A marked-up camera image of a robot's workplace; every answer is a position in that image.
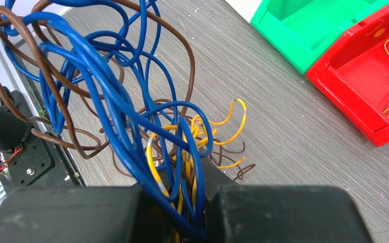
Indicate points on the white plastic bin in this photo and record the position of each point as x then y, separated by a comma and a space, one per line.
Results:
245, 8

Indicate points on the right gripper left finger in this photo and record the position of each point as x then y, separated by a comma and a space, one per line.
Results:
81, 214

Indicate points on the red plastic bin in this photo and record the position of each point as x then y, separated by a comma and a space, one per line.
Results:
354, 75

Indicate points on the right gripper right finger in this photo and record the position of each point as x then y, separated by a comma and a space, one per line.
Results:
279, 213

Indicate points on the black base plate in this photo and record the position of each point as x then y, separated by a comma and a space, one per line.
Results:
40, 163

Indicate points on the green plastic bin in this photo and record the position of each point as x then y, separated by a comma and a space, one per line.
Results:
302, 31

